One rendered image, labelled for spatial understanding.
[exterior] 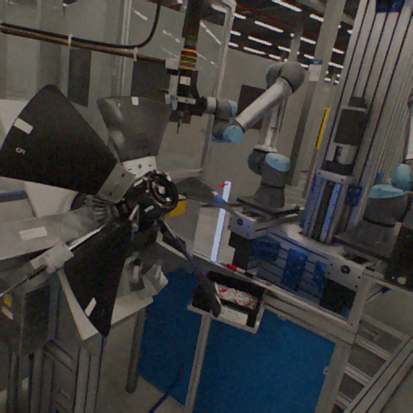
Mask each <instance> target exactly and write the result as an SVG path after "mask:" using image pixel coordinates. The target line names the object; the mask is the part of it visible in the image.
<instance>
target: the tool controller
mask: <svg viewBox="0 0 413 413"><path fill-rule="evenodd" d="M383 280H385V281H388V282H392V283H394V284H396V285H399V286H403V287H406V288H407V289H410V290H413V211H407V213H406V215H405V217H404V219H403V222H402V225H401V227H400V229H399V232H398V236H397V239H396V241H395V244H394V248H393V252H392V254H391V257H390V259H389V261H388V264H387V266H386V271H385V273H384V276H383Z"/></svg>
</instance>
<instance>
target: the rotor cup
mask: <svg viewBox="0 0 413 413"><path fill-rule="evenodd" d="M142 179H143V181H142V182H141V183H140V184H137V185H136V186H134V184H135V183H137V182H138V181H140V180H142ZM159 186H162V187H163V188H164V189H165V192H164V193H163V194H162V193H160V191H159V190H158V188H159ZM110 202H111V201H110ZM136 203H137V205H139V207H140V219H139V228H137V231H136V232H144V231H146V230H148V229H149V228H150V227H151V226H152V225H153V224H154V222H155V220H157V219H159V218H160V217H162V216H164V215H166V214H168V213H169V212H171V211H174V210H175V209H176V208H177V206H178V203H179V193H178V190H177V187H176V185H175V183H174V181H173V179H171V178H170V177H169V176H168V175H167V174H166V173H164V172H162V171H160V170H157V169H153V170H149V171H148V172H147V173H145V174H143V175H142V176H140V177H138V178H137V179H135V180H134V181H133V182H132V183H131V184H130V186H129V187H128V189H127V191H126V192H125V194H124V195H123V197H122V199H121V200H120V202H118V204H116V203H113V202H111V210H112V213H113V215H114V217H115V218H116V220H117V221H118V222H119V224H120V225H121V224H122V223H124V222H125V221H127V218H128V216H129V215H130V214H131V211H132V209H133V207H134V206H135V204H136ZM150 206H153V207H154V208H152V209H151V210H149V211H147V212H146V211H145V210H146V209H147V208H149V207H150Z"/></svg>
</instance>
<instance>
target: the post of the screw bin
mask: <svg viewBox="0 0 413 413"><path fill-rule="evenodd" d="M211 322H212V318H211V317H209V316H205V315H202V320H201V324H200V329H199V334H198V342H197V346H196V351H195V355H194V363H193V367H192V373H191V377H190V384H189V389H188V394H187V398H186V406H185V411H184V413H193V412H194V404H195V399H196V395H197V391H198V384H199V379H200V375H201V371H202V363H203V358H204V355H205V351H206V346H207V342H208V338H209V334H210V329H211Z"/></svg>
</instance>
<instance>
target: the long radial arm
mask: <svg viewBox="0 0 413 413"><path fill-rule="evenodd" d="M95 228H98V225H97V222H96V220H95V217H94V214H93V211H92V208H91V207H90V208H85V209H80V210H75V211H67V212H62V213H57V214H52V215H45V216H40V217H35V218H30V219H21V220H16V221H12V222H7V223H3V224H0V269H1V268H5V267H8V266H12V265H17V264H19V263H23V262H26V261H31V260H34V259H36V258H37V257H39V256H41V254H43V253H44V252H47V251H48V250H49V249H50V248H52V247H54V246H56V245H57V244H59V243H61V242H64V243H65V244H66V245H67V246H68V245H69V244H71V243H72V242H74V241H75V240H79V239H81V238H82V237H84V236H86V235H87V234H89V233H90V232H92V230H94V229H95Z"/></svg>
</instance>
